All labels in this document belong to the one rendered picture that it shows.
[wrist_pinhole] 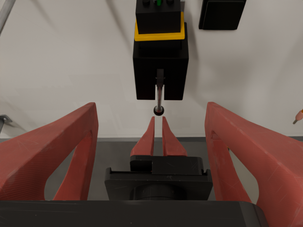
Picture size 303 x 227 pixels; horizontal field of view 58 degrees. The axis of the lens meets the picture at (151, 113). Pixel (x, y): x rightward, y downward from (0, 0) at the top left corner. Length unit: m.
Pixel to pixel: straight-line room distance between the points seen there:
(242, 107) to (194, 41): 0.16
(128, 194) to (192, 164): 0.07
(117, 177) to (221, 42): 0.19
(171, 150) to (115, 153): 1.18
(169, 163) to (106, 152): 1.20
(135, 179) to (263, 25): 0.20
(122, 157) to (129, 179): 1.19
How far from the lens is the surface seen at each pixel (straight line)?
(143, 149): 0.27
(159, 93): 0.26
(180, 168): 0.26
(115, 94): 0.40
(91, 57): 0.35
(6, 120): 0.52
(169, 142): 0.29
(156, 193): 0.26
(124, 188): 0.27
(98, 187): 1.52
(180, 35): 0.20
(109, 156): 1.46
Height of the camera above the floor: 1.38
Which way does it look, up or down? 84 degrees down
